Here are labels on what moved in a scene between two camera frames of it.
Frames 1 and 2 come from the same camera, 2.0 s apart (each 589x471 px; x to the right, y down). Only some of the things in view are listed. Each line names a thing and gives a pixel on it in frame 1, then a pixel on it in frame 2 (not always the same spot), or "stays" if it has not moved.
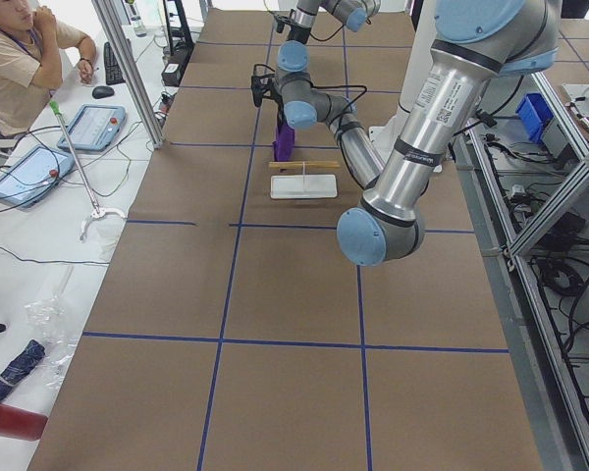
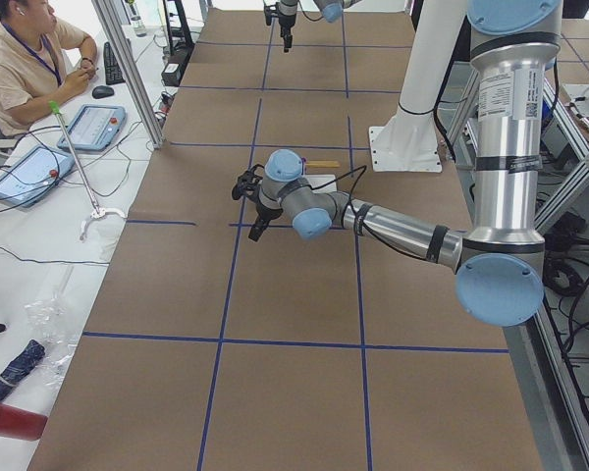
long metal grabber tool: [96, 211] stays
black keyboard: [113, 71] stays
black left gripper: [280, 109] to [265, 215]
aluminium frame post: [134, 72] stays
